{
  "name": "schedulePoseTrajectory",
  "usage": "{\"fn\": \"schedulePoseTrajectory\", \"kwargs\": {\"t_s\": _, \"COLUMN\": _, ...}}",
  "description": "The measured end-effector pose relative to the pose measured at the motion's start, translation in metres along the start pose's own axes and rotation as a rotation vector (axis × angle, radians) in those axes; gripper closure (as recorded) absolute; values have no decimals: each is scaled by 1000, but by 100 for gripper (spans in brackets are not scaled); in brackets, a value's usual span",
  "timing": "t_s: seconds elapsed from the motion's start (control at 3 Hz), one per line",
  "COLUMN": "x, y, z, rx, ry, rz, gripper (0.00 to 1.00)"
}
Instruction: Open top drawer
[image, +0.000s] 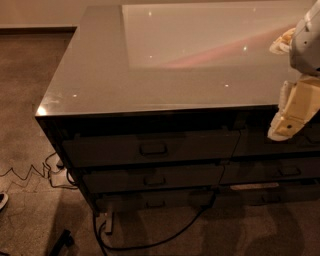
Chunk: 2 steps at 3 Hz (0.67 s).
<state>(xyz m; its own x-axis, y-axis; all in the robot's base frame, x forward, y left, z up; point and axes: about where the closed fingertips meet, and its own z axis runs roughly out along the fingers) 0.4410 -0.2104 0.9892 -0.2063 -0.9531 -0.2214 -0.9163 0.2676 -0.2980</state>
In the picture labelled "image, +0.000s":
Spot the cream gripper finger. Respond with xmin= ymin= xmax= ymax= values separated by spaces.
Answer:
xmin=269 ymin=28 xmax=295 ymax=55

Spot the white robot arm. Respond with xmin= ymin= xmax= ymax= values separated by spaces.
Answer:
xmin=268 ymin=0 xmax=320 ymax=141

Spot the thin zigzag black cable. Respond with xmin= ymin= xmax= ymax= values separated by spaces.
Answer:
xmin=0 ymin=151 xmax=79 ymax=190

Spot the black and white shoe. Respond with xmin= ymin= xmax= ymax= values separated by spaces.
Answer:
xmin=0 ymin=193 xmax=9 ymax=211

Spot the black object on floor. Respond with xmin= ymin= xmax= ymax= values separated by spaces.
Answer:
xmin=49 ymin=229 xmax=74 ymax=256

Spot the thick black floor cable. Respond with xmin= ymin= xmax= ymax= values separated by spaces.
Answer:
xmin=91 ymin=190 xmax=218 ymax=256

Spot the grey drawer cabinet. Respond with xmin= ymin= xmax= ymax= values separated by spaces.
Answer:
xmin=36 ymin=0 xmax=319 ymax=213

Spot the grey drawer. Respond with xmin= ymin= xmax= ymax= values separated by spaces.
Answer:
xmin=220 ymin=157 xmax=320 ymax=185
xmin=233 ymin=113 xmax=320 ymax=157
xmin=96 ymin=189 xmax=214 ymax=212
xmin=83 ymin=164 xmax=224 ymax=193
xmin=213 ymin=180 xmax=320 ymax=208
xmin=62 ymin=130 xmax=240 ymax=168

